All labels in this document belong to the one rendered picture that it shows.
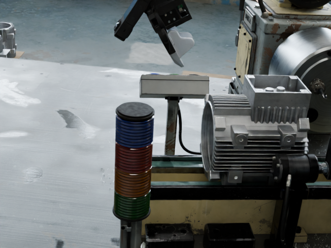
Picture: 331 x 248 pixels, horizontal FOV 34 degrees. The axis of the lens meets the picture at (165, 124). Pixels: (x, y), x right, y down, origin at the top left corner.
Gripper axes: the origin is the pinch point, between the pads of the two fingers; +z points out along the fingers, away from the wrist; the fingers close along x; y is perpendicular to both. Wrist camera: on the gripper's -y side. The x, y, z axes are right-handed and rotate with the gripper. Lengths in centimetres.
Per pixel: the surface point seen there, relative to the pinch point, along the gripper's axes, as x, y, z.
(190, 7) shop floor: 514, 7, 144
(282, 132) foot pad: -15.9, 13.7, 17.6
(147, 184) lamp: -38.6, -10.5, 1.5
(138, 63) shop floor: 317, -51, 109
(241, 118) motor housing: -11.1, 7.3, 13.2
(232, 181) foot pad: -16.5, 0.1, 23.2
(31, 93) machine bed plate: 65, -54, 12
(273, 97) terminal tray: -11.6, 15.1, 11.7
